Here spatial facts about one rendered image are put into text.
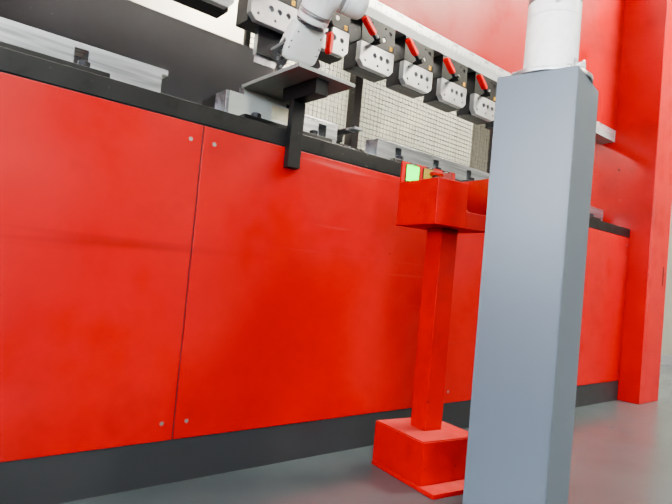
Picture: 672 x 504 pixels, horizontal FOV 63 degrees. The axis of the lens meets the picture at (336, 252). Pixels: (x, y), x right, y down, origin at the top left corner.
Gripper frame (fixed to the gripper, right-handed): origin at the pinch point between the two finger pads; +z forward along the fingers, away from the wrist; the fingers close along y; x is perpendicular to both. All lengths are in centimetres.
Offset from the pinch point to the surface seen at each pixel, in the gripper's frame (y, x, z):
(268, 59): 1.7, -11.9, 0.7
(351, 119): -85, -87, 40
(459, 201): -37, 43, 3
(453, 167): -81, -7, 16
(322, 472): -14, 77, 70
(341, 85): -7.3, 14.6, -7.2
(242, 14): 10.8, -18.2, -6.9
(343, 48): -22.2, -17.1, -8.1
